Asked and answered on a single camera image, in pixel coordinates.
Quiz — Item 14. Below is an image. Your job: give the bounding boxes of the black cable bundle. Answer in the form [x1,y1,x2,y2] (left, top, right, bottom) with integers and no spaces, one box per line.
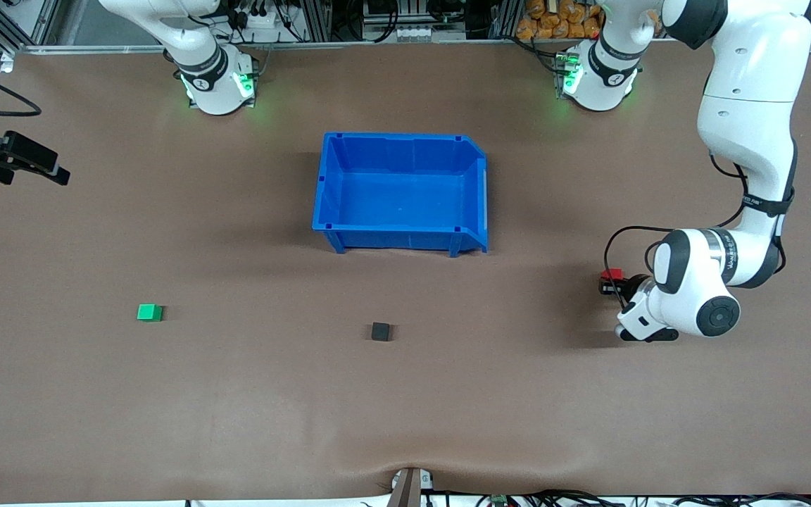
[441,489,811,507]

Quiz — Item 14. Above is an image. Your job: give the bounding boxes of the aluminium table edge rail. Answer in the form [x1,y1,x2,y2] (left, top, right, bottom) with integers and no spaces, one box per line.
[15,37,811,56]

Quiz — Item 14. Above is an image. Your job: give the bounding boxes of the white power strip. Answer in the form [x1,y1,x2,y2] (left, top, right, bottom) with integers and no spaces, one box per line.
[233,6,287,30]

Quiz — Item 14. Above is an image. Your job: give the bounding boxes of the metal table clamp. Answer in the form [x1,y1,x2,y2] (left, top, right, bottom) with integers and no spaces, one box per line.
[388,466,434,507]

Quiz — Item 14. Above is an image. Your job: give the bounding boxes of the brown table mat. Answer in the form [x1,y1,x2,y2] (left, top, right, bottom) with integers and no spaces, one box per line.
[0,39,811,503]

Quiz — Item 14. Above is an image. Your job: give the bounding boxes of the blue plastic storage bin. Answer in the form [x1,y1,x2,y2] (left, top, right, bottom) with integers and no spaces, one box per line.
[311,132,489,258]

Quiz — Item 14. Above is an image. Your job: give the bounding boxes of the orange packet pile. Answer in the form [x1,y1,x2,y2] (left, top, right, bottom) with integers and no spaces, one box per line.
[516,0,603,40]

